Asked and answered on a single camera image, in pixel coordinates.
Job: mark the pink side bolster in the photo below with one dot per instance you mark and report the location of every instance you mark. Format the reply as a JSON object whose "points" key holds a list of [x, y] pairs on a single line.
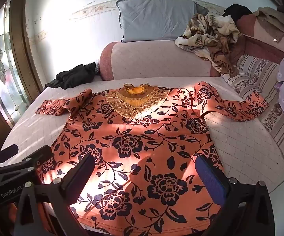
{"points": [[255, 41]]}

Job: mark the black cloth on headboard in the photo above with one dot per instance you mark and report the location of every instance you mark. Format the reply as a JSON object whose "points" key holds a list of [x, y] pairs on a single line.
{"points": [[236, 11]]}

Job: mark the orange black floral shirt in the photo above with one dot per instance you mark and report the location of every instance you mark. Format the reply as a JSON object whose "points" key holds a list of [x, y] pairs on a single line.
{"points": [[145, 141]]}

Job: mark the brown cream patterned blanket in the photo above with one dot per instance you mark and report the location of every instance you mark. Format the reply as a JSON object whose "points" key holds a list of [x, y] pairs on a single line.
{"points": [[211, 38]]}

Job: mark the tan jacket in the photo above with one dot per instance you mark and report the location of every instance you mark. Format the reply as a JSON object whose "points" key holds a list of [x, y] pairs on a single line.
{"points": [[272, 21]]}

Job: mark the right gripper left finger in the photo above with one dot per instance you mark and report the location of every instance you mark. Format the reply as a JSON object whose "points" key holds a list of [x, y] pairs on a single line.
{"points": [[60, 193]]}

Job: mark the grey pillow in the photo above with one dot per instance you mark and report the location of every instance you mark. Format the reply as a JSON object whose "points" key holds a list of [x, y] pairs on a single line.
{"points": [[153, 20]]}

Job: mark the stained glass window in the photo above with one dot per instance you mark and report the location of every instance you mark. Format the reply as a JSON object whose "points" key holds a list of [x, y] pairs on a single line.
{"points": [[13, 98]]}

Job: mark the pink bolster headrest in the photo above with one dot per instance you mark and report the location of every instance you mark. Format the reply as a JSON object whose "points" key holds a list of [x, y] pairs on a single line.
{"points": [[147, 59]]}

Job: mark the black garment on bed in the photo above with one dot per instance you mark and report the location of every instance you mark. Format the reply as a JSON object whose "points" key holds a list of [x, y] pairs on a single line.
{"points": [[81, 74]]}

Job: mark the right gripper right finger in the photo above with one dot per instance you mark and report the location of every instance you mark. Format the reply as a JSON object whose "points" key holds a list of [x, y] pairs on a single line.
{"points": [[245, 208]]}

